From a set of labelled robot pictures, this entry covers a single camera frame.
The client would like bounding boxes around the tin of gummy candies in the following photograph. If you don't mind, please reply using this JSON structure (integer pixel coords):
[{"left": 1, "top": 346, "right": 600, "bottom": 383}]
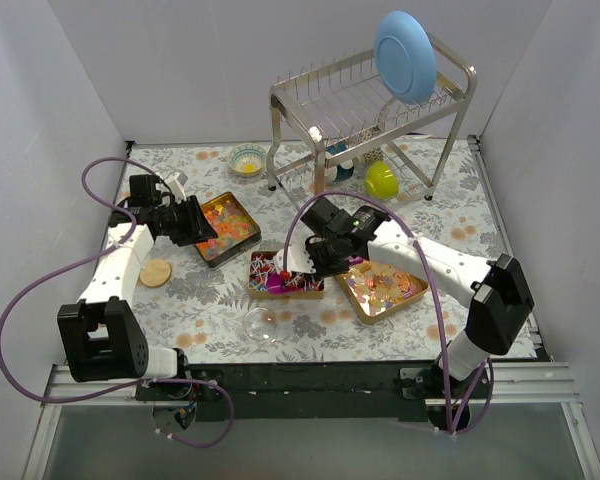
[{"left": 195, "top": 192, "right": 262, "bottom": 269}]

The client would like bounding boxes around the tin of lollipops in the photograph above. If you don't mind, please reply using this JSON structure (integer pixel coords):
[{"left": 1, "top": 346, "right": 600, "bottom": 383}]
[{"left": 247, "top": 251, "right": 325, "bottom": 300}]

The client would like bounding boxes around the magenta plastic scoop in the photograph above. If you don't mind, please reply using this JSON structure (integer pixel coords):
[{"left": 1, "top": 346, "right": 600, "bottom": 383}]
[{"left": 266, "top": 271, "right": 291, "bottom": 295}]

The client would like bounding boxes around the clear plastic jar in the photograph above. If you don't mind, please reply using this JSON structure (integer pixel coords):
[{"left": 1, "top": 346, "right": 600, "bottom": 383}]
[{"left": 243, "top": 307, "right": 278, "bottom": 343}]

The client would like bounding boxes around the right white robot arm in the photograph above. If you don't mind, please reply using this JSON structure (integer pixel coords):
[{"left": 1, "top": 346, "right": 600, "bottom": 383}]
[{"left": 277, "top": 193, "right": 535, "bottom": 398}]

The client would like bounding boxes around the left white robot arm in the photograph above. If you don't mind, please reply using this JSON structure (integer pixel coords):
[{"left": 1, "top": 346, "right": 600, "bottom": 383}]
[{"left": 57, "top": 174, "right": 217, "bottom": 400}]

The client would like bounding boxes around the tin of popsicle candies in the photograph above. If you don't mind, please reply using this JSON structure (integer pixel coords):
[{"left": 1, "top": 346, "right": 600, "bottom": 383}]
[{"left": 335, "top": 260, "right": 429, "bottom": 325}]

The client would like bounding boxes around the floral table mat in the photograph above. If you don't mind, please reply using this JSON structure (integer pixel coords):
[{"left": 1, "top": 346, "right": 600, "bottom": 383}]
[{"left": 108, "top": 137, "right": 506, "bottom": 363}]

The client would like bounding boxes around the round wooden jar lid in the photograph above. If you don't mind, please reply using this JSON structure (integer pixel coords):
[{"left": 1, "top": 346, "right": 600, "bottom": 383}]
[{"left": 139, "top": 258, "right": 172, "bottom": 288}]

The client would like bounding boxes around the teal white bowl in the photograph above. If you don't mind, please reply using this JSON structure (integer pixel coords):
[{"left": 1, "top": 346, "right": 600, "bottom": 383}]
[{"left": 325, "top": 142, "right": 355, "bottom": 183}]

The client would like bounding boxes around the lime green bowl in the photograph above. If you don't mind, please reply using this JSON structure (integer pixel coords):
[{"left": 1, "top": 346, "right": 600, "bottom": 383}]
[{"left": 364, "top": 161, "right": 399, "bottom": 200}]

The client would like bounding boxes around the patterned small bowl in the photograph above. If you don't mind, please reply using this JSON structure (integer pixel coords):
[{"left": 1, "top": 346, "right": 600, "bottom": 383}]
[{"left": 227, "top": 143, "right": 267, "bottom": 177}]

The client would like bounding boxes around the steel dish rack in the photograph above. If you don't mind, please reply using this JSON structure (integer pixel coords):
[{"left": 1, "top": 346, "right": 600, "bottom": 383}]
[{"left": 266, "top": 36, "right": 477, "bottom": 203}]

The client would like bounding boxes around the patterned cup in rack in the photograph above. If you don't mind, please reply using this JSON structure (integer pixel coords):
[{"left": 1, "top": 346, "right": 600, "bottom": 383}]
[{"left": 358, "top": 128, "right": 384, "bottom": 166}]

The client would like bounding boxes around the blue plate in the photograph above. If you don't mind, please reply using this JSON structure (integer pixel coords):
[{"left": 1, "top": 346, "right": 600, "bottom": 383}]
[{"left": 373, "top": 11, "right": 437, "bottom": 105}]

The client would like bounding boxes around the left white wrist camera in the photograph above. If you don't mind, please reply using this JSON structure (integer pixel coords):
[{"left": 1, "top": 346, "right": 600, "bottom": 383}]
[{"left": 162, "top": 172, "right": 188, "bottom": 202}]

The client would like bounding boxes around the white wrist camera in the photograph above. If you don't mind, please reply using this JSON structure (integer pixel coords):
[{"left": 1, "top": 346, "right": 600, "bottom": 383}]
[
  {"left": 273, "top": 244, "right": 316, "bottom": 274},
  {"left": 162, "top": 172, "right": 188, "bottom": 202}
]

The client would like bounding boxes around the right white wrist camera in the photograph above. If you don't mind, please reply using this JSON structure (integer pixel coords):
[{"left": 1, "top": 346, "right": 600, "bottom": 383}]
[{"left": 273, "top": 244, "right": 316, "bottom": 274}]

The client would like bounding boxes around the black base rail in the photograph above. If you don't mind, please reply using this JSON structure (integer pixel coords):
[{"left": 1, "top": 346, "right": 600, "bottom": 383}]
[{"left": 134, "top": 359, "right": 486, "bottom": 420}]

